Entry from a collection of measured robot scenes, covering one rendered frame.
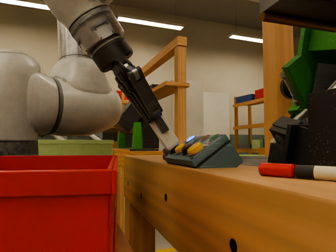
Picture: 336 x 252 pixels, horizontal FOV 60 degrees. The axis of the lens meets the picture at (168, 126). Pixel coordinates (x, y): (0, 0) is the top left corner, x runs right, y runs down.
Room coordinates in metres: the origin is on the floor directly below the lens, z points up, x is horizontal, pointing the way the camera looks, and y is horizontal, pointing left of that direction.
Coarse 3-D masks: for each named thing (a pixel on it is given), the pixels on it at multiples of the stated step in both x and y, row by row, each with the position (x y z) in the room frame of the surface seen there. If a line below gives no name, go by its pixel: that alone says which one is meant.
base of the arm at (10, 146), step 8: (0, 144) 0.63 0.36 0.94; (8, 144) 0.64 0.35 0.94; (16, 144) 0.65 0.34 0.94; (24, 144) 0.66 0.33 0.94; (32, 144) 0.69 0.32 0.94; (0, 152) 0.61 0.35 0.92; (8, 152) 0.63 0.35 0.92; (16, 152) 0.65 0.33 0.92; (24, 152) 0.66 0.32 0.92; (32, 152) 0.68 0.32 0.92
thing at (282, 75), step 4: (280, 76) 0.58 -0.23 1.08; (284, 76) 0.57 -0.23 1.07; (284, 80) 0.58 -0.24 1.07; (288, 84) 0.58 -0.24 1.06; (288, 88) 0.59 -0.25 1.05; (292, 92) 0.59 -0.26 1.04; (292, 96) 0.60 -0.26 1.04; (292, 100) 0.61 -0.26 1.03; (296, 100) 0.60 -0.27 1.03; (296, 104) 0.60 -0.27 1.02
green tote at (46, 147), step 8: (40, 144) 1.19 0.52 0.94; (48, 144) 1.20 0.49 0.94; (56, 144) 1.21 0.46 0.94; (64, 144) 1.22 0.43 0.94; (72, 144) 1.22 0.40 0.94; (80, 144) 1.23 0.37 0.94; (88, 144) 1.24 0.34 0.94; (96, 144) 1.25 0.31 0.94; (104, 144) 1.26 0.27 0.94; (112, 144) 1.31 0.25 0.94; (40, 152) 1.19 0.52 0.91; (48, 152) 1.20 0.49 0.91; (56, 152) 1.21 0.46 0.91; (64, 152) 1.22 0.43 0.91; (72, 152) 1.22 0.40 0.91; (80, 152) 1.23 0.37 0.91; (88, 152) 1.24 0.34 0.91; (96, 152) 1.25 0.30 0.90; (104, 152) 1.26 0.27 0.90
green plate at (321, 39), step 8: (304, 32) 0.53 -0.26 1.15; (312, 32) 0.53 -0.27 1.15; (320, 32) 0.51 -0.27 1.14; (328, 32) 0.50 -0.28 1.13; (304, 40) 0.53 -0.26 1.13; (312, 40) 0.53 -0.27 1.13; (320, 40) 0.51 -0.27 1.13; (328, 40) 0.50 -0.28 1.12; (304, 48) 0.54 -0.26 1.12; (312, 48) 0.53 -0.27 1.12; (320, 48) 0.51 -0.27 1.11; (328, 48) 0.50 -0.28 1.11; (312, 56) 0.55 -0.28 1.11; (320, 56) 0.55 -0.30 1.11; (328, 56) 0.56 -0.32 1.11; (312, 64) 0.55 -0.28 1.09; (312, 72) 0.56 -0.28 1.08
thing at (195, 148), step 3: (195, 144) 0.49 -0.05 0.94; (198, 144) 0.49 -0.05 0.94; (201, 144) 0.49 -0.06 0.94; (189, 147) 0.50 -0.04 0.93; (192, 147) 0.49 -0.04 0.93; (195, 147) 0.48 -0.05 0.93; (198, 147) 0.48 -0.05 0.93; (201, 147) 0.49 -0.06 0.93; (189, 150) 0.49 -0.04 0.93; (192, 150) 0.49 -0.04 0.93; (195, 150) 0.48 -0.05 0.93; (198, 150) 0.48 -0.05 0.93; (189, 153) 0.49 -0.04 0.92; (192, 153) 0.49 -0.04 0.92
